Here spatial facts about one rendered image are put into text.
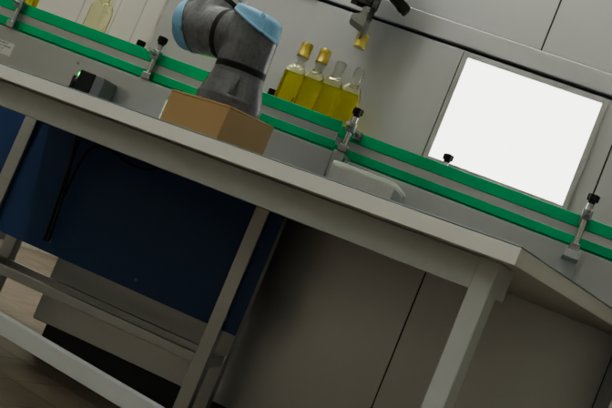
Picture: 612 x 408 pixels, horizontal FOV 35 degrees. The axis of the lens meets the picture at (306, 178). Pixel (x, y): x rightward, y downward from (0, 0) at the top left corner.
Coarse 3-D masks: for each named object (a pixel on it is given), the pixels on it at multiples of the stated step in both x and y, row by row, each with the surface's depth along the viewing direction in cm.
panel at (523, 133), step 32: (480, 64) 284; (480, 96) 282; (512, 96) 280; (544, 96) 278; (576, 96) 277; (448, 128) 283; (480, 128) 281; (512, 128) 279; (544, 128) 277; (576, 128) 275; (480, 160) 279; (512, 160) 277; (544, 160) 276; (576, 160) 274; (544, 192) 274
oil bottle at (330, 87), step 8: (328, 80) 277; (336, 80) 277; (320, 88) 277; (328, 88) 276; (336, 88) 276; (320, 96) 276; (328, 96) 276; (336, 96) 276; (312, 104) 277; (320, 104) 276; (328, 104) 276; (320, 112) 276; (328, 112) 275
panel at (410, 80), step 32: (320, 32) 295; (352, 32) 293; (384, 32) 291; (352, 64) 292; (384, 64) 290; (416, 64) 287; (448, 64) 285; (384, 96) 288; (416, 96) 286; (448, 96) 284; (384, 128) 286; (416, 128) 284
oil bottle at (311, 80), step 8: (312, 72) 278; (320, 72) 280; (304, 80) 278; (312, 80) 278; (320, 80) 278; (304, 88) 278; (312, 88) 277; (296, 96) 278; (304, 96) 277; (312, 96) 277; (304, 104) 277
